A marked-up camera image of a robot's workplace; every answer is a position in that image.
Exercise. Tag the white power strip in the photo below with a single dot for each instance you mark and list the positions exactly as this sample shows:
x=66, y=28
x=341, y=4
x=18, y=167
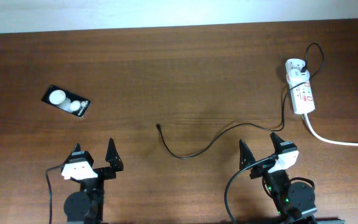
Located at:
x=301, y=94

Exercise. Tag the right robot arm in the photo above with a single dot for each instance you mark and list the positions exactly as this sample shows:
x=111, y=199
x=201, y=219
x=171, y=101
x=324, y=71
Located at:
x=294, y=198

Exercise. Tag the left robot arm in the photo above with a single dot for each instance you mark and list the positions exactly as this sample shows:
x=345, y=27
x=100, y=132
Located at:
x=86, y=205

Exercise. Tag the black Galaxy flip phone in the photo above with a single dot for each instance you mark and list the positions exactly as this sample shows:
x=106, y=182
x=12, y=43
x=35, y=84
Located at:
x=66, y=101

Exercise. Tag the white USB charger adapter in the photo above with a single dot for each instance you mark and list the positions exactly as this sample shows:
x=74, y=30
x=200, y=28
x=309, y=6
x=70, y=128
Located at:
x=295, y=76

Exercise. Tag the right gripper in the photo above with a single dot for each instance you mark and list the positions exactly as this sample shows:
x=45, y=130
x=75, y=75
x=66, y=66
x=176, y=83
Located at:
x=247, y=157

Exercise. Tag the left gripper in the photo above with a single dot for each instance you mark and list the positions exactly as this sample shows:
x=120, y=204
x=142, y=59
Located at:
x=114, y=161

